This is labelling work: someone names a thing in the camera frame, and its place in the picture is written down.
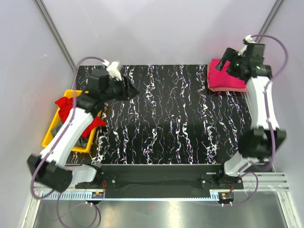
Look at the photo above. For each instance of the magenta pink t shirt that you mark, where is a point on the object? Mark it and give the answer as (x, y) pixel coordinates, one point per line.
(225, 79)

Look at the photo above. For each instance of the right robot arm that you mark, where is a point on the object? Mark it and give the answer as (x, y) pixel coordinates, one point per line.
(264, 136)

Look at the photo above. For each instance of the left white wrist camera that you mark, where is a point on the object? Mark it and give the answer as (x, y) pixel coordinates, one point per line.
(113, 69)

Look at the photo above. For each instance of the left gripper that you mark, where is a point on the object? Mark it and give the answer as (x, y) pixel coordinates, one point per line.
(132, 91)

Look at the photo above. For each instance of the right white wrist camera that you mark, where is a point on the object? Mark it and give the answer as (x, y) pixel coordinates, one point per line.
(247, 40)

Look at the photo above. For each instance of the red t shirt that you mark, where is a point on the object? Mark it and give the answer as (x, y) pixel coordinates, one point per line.
(65, 105)

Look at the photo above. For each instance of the folded salmon pink t shirt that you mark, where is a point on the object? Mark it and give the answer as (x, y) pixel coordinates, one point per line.
(228, 89)

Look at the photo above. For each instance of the grey t shirt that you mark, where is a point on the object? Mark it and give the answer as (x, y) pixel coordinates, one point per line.
(81, 142)

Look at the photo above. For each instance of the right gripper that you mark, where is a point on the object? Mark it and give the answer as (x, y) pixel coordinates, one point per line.
(231, 55)

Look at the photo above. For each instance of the yellow plastic bin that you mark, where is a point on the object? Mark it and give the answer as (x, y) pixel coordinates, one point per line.
(49, 137)

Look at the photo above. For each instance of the aluminium frame post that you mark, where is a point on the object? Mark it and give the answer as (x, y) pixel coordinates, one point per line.
(271, 16)
(55, 33)

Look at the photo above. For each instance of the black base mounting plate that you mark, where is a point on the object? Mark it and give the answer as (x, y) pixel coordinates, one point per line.
(167, 182)

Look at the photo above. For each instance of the right aluminium frame post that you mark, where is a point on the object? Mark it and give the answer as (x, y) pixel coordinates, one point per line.
(271, 16)

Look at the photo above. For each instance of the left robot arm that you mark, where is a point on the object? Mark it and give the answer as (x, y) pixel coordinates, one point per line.
(49, 167)

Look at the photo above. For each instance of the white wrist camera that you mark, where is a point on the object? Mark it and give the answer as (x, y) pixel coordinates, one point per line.
(247, 40)
(113, 69)

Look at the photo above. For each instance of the left aluminium frame post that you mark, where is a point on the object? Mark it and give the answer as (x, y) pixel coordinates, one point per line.
(55, 33)

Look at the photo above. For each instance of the aluminium rail profile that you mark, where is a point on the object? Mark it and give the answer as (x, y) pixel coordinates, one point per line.
(262, 182)

